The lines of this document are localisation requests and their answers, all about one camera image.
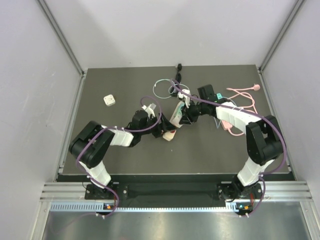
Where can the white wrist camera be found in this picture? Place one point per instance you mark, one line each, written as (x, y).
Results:
(150, 110)
(184, 95)

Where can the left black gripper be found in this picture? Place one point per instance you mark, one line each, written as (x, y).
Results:
(165, 125)

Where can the aluminium frame rail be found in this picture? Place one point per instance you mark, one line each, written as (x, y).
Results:
(60, 35)

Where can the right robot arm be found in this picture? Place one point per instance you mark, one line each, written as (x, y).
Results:
(264, 140)

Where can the teal plug on beige strip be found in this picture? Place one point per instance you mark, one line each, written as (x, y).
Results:
(179, 108)

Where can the green plug on beige strip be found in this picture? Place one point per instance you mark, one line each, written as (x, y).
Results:
(178, 115)

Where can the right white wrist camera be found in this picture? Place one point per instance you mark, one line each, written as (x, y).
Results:
(184, 95)

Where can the white cube charger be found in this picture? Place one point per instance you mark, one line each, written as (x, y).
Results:
(175, 120)

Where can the teal charger on pink strip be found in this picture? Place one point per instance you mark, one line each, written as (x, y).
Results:
(219, 96)

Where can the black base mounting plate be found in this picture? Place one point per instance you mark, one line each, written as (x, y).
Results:
(174, 189)

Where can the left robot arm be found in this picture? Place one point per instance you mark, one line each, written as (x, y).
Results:
(90, 146)

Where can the slotted grey cable duct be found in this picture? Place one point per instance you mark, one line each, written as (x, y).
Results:
(103, 207)

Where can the beige wooden power strip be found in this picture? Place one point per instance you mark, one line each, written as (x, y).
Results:
(170, 135)

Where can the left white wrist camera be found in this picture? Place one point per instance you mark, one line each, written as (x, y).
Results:
(150, 110)

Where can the white square plug adapter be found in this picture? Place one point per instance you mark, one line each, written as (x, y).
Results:
(109, 100)

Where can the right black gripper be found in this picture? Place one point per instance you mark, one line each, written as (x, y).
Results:
(188, 117)

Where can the pink power strip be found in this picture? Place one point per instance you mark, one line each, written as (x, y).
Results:
(226, 125)

